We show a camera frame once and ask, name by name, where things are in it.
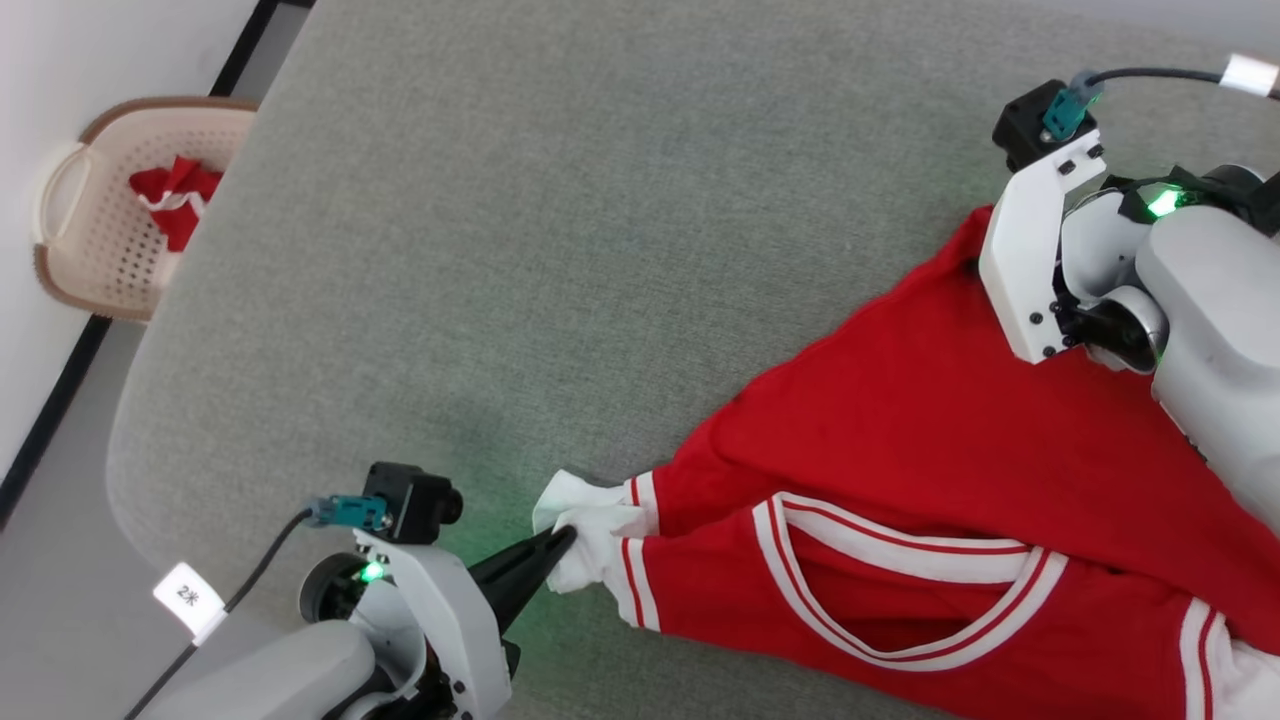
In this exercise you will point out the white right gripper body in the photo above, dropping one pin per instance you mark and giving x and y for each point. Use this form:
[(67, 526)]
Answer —
[(1030, 260)]

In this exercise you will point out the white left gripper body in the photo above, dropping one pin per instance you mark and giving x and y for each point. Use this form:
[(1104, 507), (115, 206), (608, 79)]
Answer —
[(445, 620)]

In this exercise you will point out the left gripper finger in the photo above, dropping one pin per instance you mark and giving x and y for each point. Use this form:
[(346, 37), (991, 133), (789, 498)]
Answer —
[(530, 548), (510, 595)]

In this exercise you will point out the red white striped jersey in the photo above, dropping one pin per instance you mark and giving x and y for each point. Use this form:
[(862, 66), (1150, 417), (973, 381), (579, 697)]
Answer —
[(900, 420)]

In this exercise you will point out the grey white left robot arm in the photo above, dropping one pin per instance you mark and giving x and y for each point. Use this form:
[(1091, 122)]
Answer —
[(280, 670)]

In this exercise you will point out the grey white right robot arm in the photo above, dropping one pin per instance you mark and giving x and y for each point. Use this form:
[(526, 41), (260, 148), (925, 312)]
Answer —
[(1220, 330)]

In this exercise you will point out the black floor skirting strip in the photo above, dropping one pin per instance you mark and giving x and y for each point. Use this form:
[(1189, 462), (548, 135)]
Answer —
[(50, 405)]

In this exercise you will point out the red garment with white trim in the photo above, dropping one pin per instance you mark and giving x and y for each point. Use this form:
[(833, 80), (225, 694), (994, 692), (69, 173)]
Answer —
[(180, 215)]

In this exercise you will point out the beige plastic laundry basket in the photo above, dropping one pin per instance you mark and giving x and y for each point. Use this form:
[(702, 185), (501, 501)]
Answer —
[(100, 250)]

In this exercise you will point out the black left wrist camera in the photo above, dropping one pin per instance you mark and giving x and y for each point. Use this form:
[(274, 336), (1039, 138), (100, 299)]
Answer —
[(410, 500)]

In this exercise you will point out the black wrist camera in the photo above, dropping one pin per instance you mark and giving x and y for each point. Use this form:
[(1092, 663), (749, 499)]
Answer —
[(1020, 125), (410, 500)]

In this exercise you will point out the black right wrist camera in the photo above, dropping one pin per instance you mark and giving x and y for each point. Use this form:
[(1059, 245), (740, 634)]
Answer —
[(1020, 125)]

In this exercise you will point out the teal left camera connector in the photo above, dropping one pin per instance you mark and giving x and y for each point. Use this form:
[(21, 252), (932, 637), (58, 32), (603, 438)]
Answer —
[(350, 512)]

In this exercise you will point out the teal camera connector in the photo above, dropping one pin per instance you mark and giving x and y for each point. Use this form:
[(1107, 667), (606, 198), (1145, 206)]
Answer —
[(350, 512), (1065, 110)]

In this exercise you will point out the teal right camera connector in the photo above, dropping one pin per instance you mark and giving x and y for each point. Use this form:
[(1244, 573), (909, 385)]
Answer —
[(1065, 110)]

